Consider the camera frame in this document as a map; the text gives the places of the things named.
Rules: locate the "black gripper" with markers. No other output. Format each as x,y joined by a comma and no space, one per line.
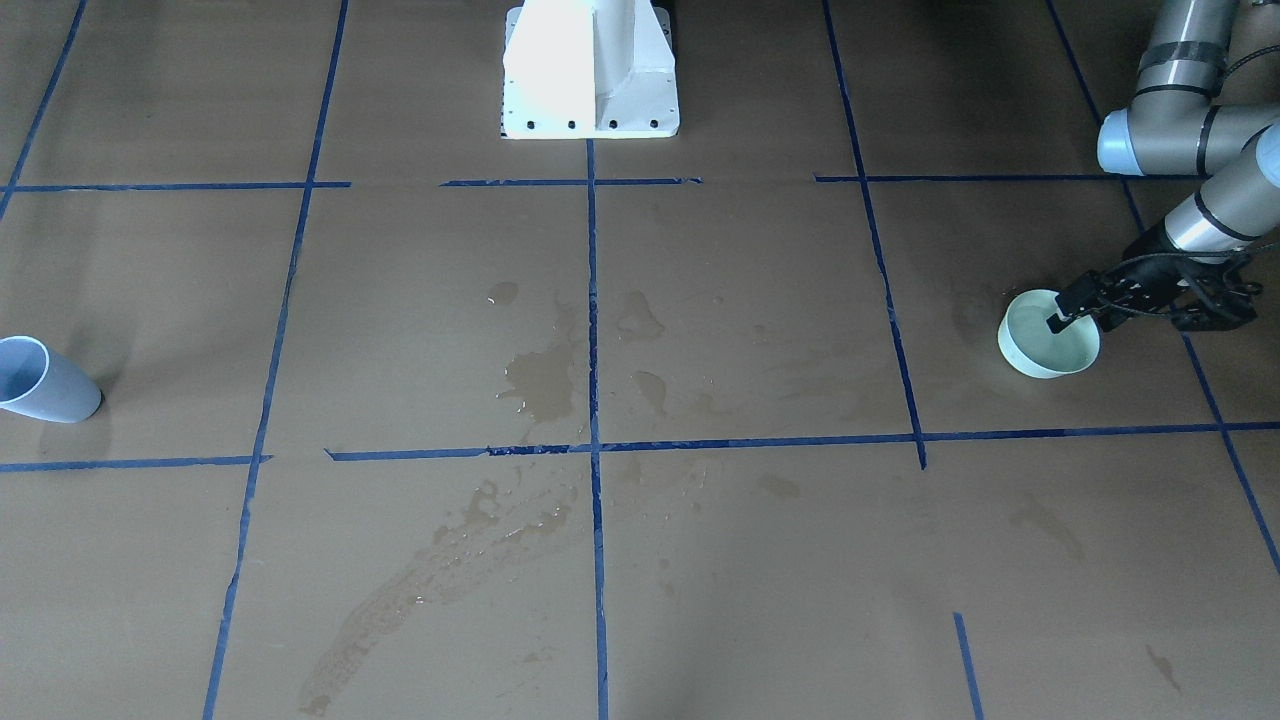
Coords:
1142,270

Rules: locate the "mint green bowl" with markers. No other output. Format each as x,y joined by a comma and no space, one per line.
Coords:
1030,346

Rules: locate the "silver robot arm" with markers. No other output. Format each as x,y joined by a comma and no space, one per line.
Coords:
1174,126

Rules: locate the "light blue cup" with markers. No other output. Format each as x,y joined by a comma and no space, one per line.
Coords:
39,383

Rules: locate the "white pedestal column base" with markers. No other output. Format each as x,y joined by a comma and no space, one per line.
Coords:
589,69

